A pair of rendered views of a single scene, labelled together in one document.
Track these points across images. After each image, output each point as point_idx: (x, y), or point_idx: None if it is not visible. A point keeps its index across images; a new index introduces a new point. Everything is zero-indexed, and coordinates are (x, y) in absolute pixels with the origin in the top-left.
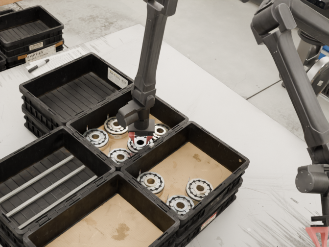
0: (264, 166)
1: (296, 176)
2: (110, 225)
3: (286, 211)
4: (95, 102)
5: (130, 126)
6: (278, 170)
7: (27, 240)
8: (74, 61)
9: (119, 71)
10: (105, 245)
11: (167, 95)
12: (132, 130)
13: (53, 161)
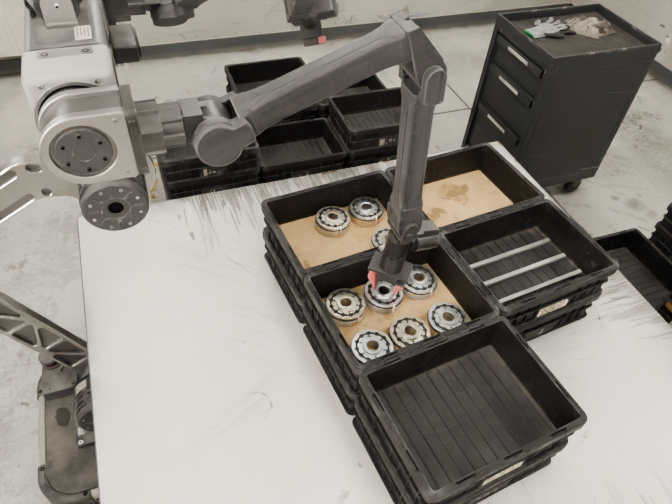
0: (188, 284)
1: (335, 12)
2: (445, 222)
3: (214, 228)
4: (431, 410)
5: (407, 267)
6: (174, 274)
7: (540, 192)
8: (476, 470)
9: (385, 412)
10: (454, 208)
11: (249, 477)
12: (406, 262)
13: None
